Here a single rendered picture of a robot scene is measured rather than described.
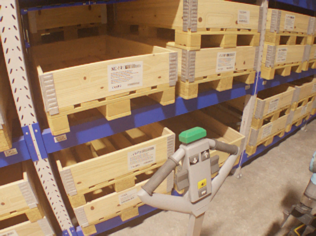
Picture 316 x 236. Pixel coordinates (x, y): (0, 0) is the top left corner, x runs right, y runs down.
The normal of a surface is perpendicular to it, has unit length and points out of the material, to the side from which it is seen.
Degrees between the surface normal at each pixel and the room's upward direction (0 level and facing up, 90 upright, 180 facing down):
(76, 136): 90
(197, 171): 74
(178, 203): 68
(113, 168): 90
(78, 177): 90
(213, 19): 90
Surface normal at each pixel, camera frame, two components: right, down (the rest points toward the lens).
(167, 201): 0.57, -0.01
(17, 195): 0.53, 0.39
